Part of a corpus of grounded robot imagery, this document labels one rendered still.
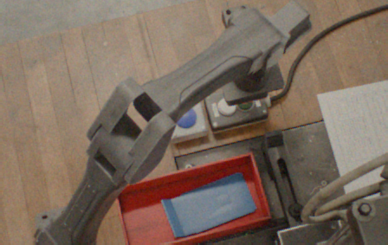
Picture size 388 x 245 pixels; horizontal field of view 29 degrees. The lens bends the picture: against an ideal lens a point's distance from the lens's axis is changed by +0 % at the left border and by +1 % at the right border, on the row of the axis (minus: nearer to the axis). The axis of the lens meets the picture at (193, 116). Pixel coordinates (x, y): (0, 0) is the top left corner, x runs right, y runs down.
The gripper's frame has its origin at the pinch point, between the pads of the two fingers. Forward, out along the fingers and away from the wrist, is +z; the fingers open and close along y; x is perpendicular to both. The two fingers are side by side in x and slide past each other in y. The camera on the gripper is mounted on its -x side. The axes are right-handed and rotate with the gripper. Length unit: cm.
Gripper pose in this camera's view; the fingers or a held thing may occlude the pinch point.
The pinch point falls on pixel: (247, 95)
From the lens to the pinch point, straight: 134.1
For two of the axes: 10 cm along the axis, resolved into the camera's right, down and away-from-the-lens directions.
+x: 2.5, 9.2, -3.1
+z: 0.1, 3.2, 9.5
